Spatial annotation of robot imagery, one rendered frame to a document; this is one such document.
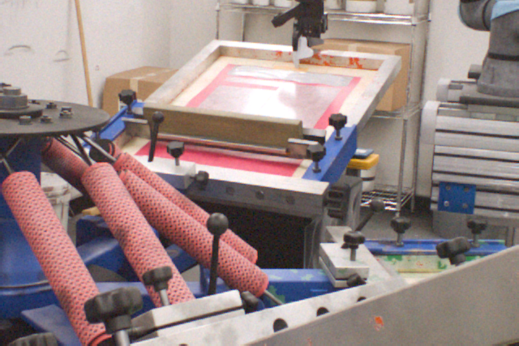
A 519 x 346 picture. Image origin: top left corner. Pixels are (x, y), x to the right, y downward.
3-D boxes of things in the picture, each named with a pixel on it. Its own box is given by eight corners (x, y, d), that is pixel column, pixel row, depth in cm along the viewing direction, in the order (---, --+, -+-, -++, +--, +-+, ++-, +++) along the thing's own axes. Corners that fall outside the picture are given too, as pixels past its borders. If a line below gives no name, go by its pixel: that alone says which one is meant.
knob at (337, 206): (325, 203, 200) (323, 173, 197) (351, 207, 198) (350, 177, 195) (314, 222, 194) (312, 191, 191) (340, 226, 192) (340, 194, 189)
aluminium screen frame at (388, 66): (214, 51, 289) (212, 39, 287) (401, 68, 268) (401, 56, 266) (79, 173, 225) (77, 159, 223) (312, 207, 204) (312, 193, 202)
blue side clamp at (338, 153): (337, 147, 231) (336, 121, 227) (357, 150, 229) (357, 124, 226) (297, 209, 206) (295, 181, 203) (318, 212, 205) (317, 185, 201)
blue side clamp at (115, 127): (137, 121, 250) (134, 98, 247) (153, 124, 249) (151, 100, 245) (77, 176, 226) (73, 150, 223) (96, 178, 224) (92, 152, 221)
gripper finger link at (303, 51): (309, 70, 267) (313, 37, 267) (289, 67, 270) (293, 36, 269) (312, 70, 270) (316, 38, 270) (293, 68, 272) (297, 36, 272)
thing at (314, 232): (327, 281, 279) (334, 175, 273) (355, 287, 276) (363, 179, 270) (272, 337, 237) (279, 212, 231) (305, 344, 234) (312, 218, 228)
